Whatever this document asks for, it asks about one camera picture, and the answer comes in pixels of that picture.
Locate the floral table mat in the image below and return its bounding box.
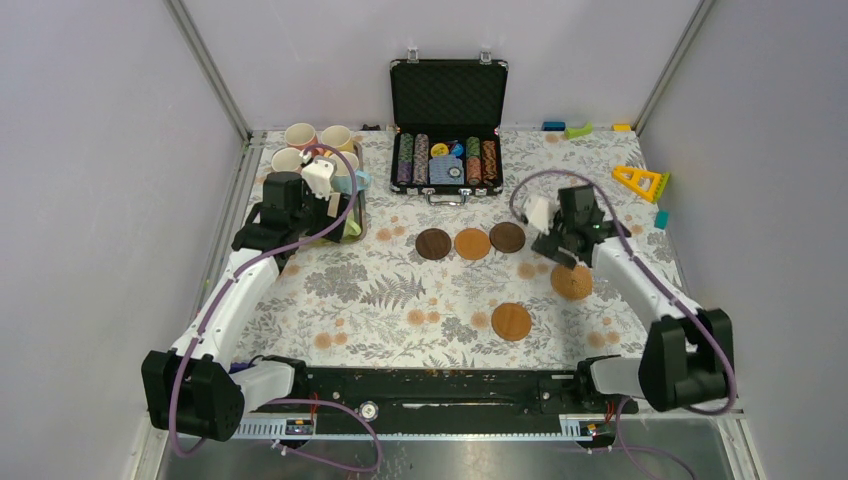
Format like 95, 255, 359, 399
225, 129, 710, 374

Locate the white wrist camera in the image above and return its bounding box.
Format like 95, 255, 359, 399
300, 152, 336, 200
523, 195, 556, 235

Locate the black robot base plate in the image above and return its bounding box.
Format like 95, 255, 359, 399
260, 367, 621, 437

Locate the black poker chip case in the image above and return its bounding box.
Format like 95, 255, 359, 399
389, 49, 509, 205

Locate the teal toy block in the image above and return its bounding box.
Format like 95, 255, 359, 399
654, 210, 670, 230

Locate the blue toy block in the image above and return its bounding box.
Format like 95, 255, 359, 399
542, 121, 567, 133

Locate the light brown wooden coaster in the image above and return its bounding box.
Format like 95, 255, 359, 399
491, 303, 532, 342

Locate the yellow mug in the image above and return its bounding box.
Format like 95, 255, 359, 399
319, 125, 354, 152

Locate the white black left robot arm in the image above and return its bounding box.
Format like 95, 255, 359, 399
141, 172, 355, 441

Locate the light green mug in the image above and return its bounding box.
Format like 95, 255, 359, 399
342, 213, 362, 241

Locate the light blue mug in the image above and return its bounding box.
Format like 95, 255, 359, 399
329, 152, 373, 195

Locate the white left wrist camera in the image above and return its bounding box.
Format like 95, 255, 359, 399
300, 152, 336, 200

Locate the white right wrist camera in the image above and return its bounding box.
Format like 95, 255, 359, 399
523, 195, 556, 235

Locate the orange wooden coaster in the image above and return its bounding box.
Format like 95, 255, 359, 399
454, 228, 491, 261

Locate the dark walnut wooden coaster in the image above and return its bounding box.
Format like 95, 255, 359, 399
489, 222, 526, 253

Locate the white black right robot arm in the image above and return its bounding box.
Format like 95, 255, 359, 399
520, 185, 736, 412

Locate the yellow triangle toy block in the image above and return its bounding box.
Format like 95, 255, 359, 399
612, 165, 671, 204

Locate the dark brown wooden coaster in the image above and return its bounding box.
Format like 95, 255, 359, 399
415, 228, 452, 260

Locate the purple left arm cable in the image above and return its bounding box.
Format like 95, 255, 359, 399
166, 143, 384, 474

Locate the green toy block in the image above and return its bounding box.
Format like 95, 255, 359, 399
565, 122, 594, 140

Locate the silver metal tray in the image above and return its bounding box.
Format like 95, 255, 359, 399
319, 142, 367, 244

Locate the woven cork coaster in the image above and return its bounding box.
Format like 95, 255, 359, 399
550, 265, 593, 301

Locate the pink mug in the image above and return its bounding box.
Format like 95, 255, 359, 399
284, 122, 318, 151

